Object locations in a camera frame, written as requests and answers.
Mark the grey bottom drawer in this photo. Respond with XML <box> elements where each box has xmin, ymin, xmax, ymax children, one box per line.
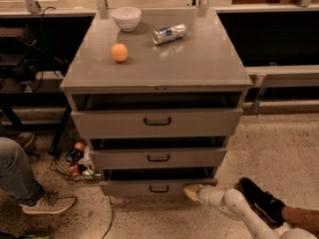
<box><xmin>100</xmin><ymin>178</ymin><xmax>217</xmax><ymax>196</ymax></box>

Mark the grey drawer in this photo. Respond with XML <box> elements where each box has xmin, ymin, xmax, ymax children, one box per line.
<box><xmin>72</xmin><ymin>109</ymin><xmax>242</xmax><ymax>138</ymax></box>
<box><xmin>90</xmin><ymin>147</ymin><xmax>226</xmax><ymax>169</ymax></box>
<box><xmin>100</xmin><ymin>178</ymin><xmax>217</xmax><ymax>196</ymax></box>

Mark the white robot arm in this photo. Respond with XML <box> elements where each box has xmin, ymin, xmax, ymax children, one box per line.
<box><xmin>183</xmin><ymin>184</ymin><xmax>318</xmax><ymax>239</ymax></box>

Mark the grey middle drawer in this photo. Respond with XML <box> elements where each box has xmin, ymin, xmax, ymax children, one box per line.
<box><xmin>90</xmin><ymin>147</ymin><xmax>226</xmax><ymax>169</ymax></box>

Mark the grey top drawer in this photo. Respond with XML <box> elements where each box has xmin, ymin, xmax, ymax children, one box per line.
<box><xmin>72</xmin><ymin>109</ymin><xmax>242</xmax><ymax>138</ymax></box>

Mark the grey metal drawer cabinet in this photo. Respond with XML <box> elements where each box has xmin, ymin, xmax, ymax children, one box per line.
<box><xmin>61</xmin><ymin>8</ymin><xmax>251</xmax><ymax>181</ymax></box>

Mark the black sneaker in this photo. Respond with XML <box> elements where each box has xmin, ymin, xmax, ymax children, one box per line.
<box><xmin>238</xmin><ymin>177</ymin><xmax>285</xmax><ymax>225</ymax></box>

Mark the bare lower leg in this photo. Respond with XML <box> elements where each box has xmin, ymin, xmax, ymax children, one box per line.
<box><xmin>281</xmin><ymin>206</ymin><xmax>319</xmax><ymax>238</ymax></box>

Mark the red apple in basket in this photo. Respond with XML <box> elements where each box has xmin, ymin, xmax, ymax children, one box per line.
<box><xmin>74</xmin><ymin>141</ymin><xmax>86</xmax><ymax>151</ymax></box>

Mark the dark soda can in basket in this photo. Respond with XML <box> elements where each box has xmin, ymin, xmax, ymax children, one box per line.
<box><xmin>65</xmin><ymin>149</ymin><xmax>83</xmax><ymax>164</ymax></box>

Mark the beige sneaker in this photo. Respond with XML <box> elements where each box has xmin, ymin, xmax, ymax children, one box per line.
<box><xmin>21</xmin><ymin>190</ymin><xmax>76</xmax><ymax>215</ymax></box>

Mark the orange fruit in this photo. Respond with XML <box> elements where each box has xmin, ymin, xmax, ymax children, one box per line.
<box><xmin>111</xmin><ymin>44</ymin><xmax>128</xmax><ymax>63</ymax></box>

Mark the silver blue soda can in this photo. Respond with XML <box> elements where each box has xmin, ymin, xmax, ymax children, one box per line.
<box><xmin>153</xmin><ymin>24</ymin><xmax>186</xmax><ymax>45</ymax></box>

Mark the grey jeans leg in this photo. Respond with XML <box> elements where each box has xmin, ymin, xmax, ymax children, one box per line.
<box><xmin>0</xmin><ymin>137</ymin><xmax>44</xmax><ymax>206</ymax></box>

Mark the white ceramic bowl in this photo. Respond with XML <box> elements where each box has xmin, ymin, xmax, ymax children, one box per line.
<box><xmin>111</xmin><ymin>7</ymin><xmax>142</xmax><ymax>32</ymax></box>

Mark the black cable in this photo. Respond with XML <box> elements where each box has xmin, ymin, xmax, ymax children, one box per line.
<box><xmin>99</xmin><ymin>195</ymin><xmax>115</xmax><ymax>239</ymax></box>

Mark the black wire basket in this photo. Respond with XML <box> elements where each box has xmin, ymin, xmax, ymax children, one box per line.
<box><xmin>50</xmin><ymin>130</ymin><xmax>102</xmax><ymax>181</ymax></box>

